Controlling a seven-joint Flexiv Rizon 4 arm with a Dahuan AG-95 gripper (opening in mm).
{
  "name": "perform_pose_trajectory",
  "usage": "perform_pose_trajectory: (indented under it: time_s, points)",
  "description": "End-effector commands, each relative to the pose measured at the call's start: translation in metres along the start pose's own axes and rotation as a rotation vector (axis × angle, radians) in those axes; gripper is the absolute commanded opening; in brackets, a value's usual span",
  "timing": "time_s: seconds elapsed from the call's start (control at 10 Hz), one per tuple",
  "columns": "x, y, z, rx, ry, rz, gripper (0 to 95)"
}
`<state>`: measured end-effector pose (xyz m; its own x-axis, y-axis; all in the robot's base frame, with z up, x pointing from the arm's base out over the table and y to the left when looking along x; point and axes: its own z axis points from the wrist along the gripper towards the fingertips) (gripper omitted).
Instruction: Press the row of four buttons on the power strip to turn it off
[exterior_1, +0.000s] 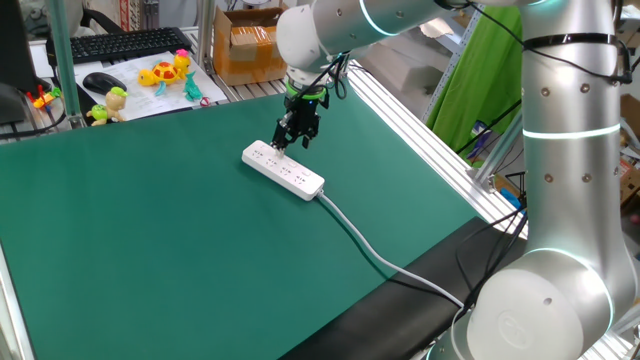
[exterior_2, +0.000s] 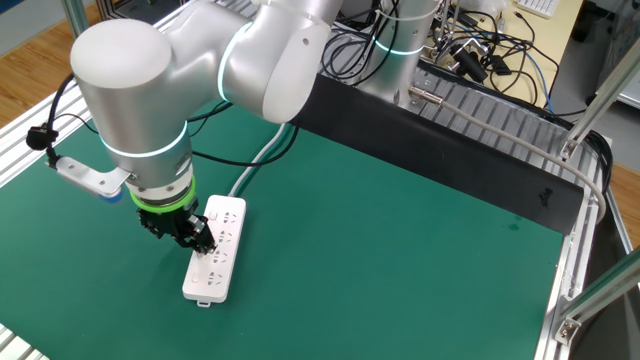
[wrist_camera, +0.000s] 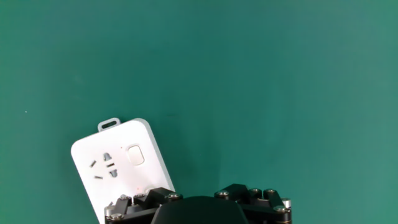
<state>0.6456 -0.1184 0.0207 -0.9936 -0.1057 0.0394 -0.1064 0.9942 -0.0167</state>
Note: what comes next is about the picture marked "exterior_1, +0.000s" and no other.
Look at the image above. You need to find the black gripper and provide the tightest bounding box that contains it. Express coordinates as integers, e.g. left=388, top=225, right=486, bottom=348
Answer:
left=271, top=94, right=322, bottom=154

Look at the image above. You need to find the white four-socket power strip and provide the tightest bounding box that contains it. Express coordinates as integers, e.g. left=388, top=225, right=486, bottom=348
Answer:
left=241, top=139, right=326, bottom=202

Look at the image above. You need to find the taped cardboard box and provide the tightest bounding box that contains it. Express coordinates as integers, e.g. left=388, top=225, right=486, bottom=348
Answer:
left=213, top=3, right=291, bottom=87

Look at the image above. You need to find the teal plastic animal toy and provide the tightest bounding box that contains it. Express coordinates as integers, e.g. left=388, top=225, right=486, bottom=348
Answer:
left=182, top=71, right=204, bottom=103

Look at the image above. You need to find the yellow turtle toy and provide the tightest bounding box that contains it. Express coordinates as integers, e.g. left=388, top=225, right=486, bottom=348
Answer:
left=137, top=48, right=192, bottom=97

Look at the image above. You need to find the white paper sheet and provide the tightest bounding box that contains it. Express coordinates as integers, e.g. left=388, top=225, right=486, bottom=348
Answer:
left=74, top=51, right=229, bottom=122

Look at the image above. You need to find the green table mat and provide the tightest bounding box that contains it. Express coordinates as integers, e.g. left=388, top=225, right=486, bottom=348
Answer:
left=0, top=84, right=484, bottom=360

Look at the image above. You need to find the doll toy with green cap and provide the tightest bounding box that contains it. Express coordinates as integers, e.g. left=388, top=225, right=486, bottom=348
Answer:
left=85, top=86, right=129, bottom=127

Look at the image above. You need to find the black keyboard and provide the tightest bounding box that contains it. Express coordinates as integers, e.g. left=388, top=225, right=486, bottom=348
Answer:
left=45, top=27, right=194, bottom=66

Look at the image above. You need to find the bright green cloth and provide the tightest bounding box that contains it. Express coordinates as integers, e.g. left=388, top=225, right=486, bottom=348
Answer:
left=425, top=4, right=524, bottom=156

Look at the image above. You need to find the black computer mouse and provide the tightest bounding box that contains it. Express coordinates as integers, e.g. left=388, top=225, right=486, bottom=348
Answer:
left=82, top=71, right=128, bottom=96

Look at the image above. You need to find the black rubber mat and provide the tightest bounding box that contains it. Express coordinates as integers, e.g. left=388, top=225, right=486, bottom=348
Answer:
left=279, top=215, right=531, bottom=360

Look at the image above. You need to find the black tripod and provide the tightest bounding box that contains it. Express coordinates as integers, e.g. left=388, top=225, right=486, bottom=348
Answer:
left=504, top=169, right=527, bottom=206

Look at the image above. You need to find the blue plastic object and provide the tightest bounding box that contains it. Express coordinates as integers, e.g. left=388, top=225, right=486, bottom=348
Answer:
left=499, top=187, right=526, bottom=214

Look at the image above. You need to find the red yellow small toy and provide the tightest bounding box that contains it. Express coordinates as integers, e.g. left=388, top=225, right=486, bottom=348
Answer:
left=25, top=83, right=64, bottom=112

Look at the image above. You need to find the black monitor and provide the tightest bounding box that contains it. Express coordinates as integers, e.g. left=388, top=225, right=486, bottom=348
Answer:
left=0, top=0, right=51, bottom=126

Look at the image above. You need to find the green gripper mount ring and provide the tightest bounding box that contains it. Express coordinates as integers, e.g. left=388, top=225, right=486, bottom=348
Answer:
left=284, top=79, right=329, bottom=101

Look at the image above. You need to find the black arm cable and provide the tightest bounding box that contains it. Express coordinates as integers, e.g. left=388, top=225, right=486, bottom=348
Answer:
left=294, top=0, right=632, bottom=101

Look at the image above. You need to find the aluminium frame post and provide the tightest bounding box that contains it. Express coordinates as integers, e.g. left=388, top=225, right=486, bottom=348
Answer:
left=472, top=112, right=524, bottom=194
left=196, top=0, right=217, bottom=71
left=46, top=0, right=85, bottom=130

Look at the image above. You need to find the white power strip cord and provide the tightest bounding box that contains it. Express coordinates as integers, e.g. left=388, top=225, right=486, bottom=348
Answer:
left=315, top=189, right=466, bottom=309

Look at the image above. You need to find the black base cable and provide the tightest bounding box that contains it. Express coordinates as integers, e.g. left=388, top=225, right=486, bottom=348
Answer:
left=452, top=204, right=531, bottom=314

